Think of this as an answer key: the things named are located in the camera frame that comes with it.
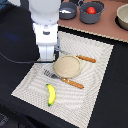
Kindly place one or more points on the beige bowl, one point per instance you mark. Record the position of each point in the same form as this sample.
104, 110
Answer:
122, 14

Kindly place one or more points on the fork with wooden handle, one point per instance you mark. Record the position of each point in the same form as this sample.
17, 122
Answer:
66, 80

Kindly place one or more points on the grey saucepan with handle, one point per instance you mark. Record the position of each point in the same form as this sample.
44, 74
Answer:
72, 7

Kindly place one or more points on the yellow toy banana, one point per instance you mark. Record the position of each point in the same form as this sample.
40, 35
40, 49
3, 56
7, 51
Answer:
52, 94

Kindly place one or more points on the grey pot with lid handles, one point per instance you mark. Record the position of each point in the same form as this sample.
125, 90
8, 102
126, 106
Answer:
90, 18

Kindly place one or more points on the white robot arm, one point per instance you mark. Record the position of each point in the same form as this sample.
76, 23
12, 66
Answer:
45, 16

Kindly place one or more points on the knife with wooden handle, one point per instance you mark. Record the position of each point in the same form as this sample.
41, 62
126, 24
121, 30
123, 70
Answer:
79, 56

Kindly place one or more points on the red toy tomato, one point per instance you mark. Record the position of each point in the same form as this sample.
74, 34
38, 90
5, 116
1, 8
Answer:
91, 10

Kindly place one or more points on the round beige plate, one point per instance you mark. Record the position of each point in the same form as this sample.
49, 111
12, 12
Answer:
67, 66

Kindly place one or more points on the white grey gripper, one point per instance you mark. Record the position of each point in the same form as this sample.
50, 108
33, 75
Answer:
46, 40

